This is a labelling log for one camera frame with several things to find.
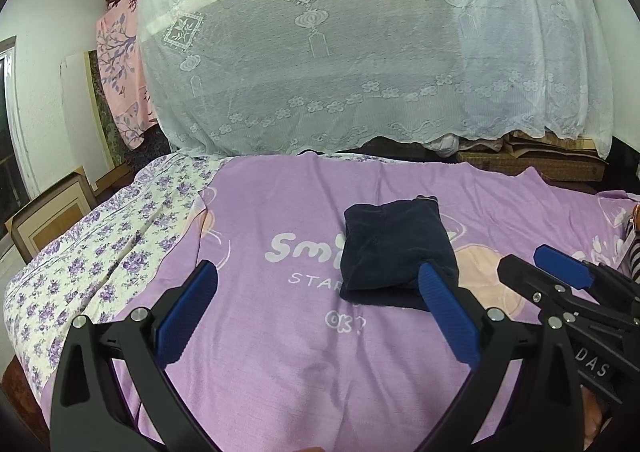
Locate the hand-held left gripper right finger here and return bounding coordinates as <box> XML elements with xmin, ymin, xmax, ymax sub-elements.
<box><xmin>418</xmin><ymin>262</ymin><xmax>586</xmax><ymax>452</ymax></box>

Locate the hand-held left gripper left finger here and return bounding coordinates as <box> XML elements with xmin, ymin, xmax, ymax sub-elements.
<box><xmin>49</xmin><ymin>259</ymin><xmax>219</xmax><ymax>452</ymax></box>

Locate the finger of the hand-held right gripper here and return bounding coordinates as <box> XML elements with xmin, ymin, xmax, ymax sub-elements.
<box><xmin>496</xmin><ymin>253</ymin><xmax>576</xmax><ymax>320</ymax></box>
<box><xmin>533</xmin><ymin>244</ymin><xmax>640</xmax><ymax>305</ymax></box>

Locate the navy knit cardigan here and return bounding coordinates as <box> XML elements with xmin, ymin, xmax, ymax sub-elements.
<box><xmin>339</xmin><ymin>196</ymin><xmax>460</xmax><ymax>310</ymax></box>

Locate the person's right hand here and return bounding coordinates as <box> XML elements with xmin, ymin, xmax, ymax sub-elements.
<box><xmin>582</xmin><ymin>389</ymin><xmax>618</xmax><ymax>440</ymax></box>

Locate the black white striped cloth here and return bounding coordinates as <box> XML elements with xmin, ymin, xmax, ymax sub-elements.
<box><xmin>617</xmin><ymin>212</ymin><xmax>640</xmax><ymax>283</ymax></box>

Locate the purple printed blanket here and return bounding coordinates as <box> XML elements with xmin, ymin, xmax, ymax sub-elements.
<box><xmin>40</xmin><ymin>152</ymin><xmax>640</xmax><ymax>452</ymax></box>

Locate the brown woven mat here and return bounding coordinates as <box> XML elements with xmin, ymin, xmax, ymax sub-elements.
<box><xmin>457</xmin><ymin>147</ymin><xmax>608</xmax><ymax>183</ymax></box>

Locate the purple floral bedsheet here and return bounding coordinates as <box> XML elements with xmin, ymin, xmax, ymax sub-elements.
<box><xmin>2</xmin><ymin>152</ymin><xmax>236</xmax><ymax>403</ymax></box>

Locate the brown cardboard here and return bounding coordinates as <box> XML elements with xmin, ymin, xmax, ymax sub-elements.
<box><xmin>502</xmin><ymin>129</ymin><xmax>601</xmax><ymax>158</ymax></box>

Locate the white garment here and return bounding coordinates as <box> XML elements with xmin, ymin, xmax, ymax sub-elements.
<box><xmin>422</xmin><ymin>132</ymin><xmax>461</xmax><ymax>155</ymax></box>

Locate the dark patterned panel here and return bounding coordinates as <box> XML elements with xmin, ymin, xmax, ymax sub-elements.
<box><xmin>87</xmin><ymin>49</ymin><xmax>126</xmax><ymax>168</ymax></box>

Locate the white board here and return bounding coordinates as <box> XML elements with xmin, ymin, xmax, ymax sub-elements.
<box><xmin>60</xmin><ymin>49</ymin><xmax>116</xmax><ymax>178</ymax></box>

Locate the pink floral cloth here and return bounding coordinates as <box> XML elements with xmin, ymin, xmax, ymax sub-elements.
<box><xmin>96</xmin><ymin>0</ymin><xmax>158</xmax><ymax>150</ymax></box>

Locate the white lace cover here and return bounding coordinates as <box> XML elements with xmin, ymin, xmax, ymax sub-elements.
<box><xmin>136</xmin><ymin>0</ymin><xmax>615</xmax><ymax>160</ymax></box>

